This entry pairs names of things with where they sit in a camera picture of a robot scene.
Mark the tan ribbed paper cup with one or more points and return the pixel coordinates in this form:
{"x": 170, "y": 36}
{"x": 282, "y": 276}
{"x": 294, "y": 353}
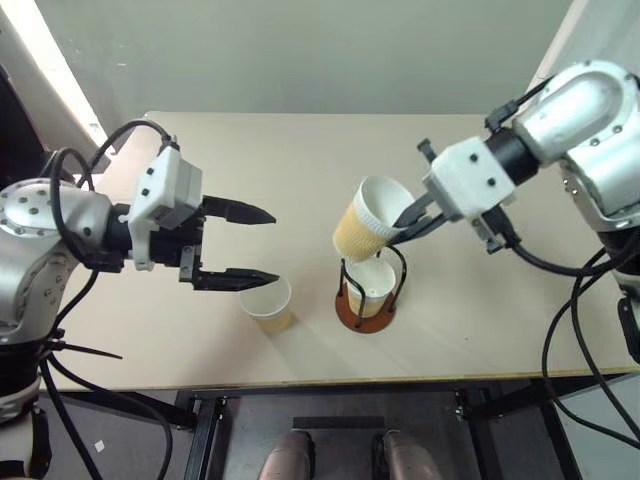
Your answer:
{"x": 375, "y": 280}
{"x": 265, "y": 300}
{"x": 360, "y": 225}

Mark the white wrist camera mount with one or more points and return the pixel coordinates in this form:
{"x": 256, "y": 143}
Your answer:
{"x": 470, "y": 175}
{"x": 165, "y": 185}

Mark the black metal table frame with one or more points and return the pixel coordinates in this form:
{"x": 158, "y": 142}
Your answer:
{"x": 202, "y": 425}

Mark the black zip tie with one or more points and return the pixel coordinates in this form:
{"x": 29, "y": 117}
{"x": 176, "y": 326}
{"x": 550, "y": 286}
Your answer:
{"x": 90, "y": 351}

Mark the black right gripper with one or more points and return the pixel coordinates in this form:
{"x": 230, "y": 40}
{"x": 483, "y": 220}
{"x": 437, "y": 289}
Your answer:
{"x": 425, "y": 150}

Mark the silver and black robot torso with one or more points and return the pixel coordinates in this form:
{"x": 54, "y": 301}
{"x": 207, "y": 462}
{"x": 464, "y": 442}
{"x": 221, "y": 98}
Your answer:
{"x": 17, "y": 400}

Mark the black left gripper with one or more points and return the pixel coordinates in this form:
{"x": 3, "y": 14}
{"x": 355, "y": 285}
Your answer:
{"x": 167, "y": 247}

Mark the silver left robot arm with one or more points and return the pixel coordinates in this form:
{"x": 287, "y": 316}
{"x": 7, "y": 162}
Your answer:
{"x": 30, "y": 250}

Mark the dark rounded brown shape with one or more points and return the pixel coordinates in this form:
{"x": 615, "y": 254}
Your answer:
{"x": 407, "y": 457}
{"x": 290, "y": 457}

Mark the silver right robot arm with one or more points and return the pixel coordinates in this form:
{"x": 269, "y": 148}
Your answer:
{"x": 590, "y": 115}

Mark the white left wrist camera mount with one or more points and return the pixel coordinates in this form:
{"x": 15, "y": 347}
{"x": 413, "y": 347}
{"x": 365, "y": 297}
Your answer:
{"x": 165, "y": 185}

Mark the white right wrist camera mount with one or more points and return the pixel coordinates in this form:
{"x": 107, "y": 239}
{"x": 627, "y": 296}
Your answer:
{"x": 470, "y": 175}

